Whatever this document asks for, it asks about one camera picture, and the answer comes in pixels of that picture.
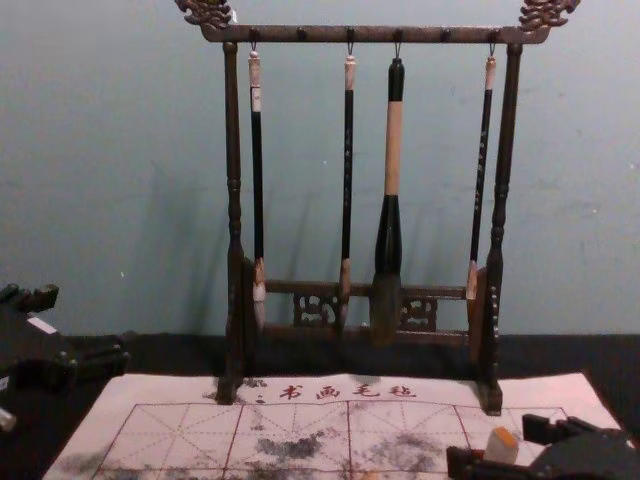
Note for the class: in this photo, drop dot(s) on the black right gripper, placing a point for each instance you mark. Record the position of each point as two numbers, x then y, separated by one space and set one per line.
590 460

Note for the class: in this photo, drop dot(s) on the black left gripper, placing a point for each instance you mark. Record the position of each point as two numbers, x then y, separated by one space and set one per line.
35 360

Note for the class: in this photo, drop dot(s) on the small white orange seal stone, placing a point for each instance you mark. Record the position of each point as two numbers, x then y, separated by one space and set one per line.
504 445

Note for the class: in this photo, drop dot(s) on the black table cloth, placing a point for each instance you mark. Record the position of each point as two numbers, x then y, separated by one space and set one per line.
165 355

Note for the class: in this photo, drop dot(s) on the white felt mat red grid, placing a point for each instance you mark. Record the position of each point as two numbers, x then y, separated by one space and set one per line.
175 430

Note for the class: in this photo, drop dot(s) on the black brush long white cap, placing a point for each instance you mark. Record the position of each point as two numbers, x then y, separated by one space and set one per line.
257 200

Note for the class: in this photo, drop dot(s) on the dark carved wooden brush rack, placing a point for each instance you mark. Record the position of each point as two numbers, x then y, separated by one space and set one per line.
232 150

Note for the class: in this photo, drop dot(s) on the large tan and black brush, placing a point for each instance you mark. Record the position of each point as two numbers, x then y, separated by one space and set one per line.
390 225

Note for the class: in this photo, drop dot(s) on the thin black inscribed brush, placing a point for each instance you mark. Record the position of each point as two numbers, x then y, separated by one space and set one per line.
347 175
481 190

